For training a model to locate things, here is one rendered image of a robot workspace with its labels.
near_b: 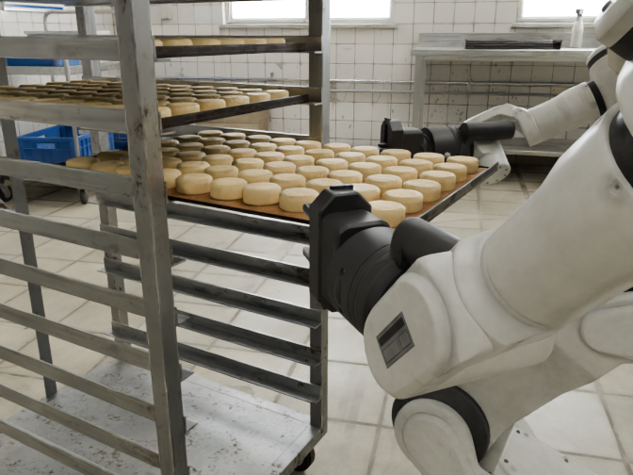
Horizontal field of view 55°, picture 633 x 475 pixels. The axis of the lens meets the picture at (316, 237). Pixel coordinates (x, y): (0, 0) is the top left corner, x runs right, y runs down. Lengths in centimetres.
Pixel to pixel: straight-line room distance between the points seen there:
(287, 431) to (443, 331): 107
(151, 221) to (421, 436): 47
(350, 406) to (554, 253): 147
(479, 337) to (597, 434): 146
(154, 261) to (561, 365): 53
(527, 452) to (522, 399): 13
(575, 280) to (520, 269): 3
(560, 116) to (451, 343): 86
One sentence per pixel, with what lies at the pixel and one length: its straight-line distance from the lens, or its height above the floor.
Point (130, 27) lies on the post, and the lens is 78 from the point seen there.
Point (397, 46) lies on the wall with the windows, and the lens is 498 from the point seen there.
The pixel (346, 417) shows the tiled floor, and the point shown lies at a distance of 170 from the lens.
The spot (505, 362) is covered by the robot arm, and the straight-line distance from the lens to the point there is 43.
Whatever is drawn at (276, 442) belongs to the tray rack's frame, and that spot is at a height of 15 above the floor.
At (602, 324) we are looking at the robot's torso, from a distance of 76.
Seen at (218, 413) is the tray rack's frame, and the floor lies 15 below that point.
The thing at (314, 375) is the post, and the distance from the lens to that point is 134.
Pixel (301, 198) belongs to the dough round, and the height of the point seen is 79.
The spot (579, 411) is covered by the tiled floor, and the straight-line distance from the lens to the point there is 187.
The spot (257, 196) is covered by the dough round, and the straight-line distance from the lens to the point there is 77.
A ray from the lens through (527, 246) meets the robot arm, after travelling 31.
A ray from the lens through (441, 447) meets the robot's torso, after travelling 88.
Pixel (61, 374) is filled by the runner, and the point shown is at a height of 42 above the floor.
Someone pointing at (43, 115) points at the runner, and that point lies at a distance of 97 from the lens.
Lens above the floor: 98
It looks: 19 degrees down
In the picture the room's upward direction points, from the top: straight up
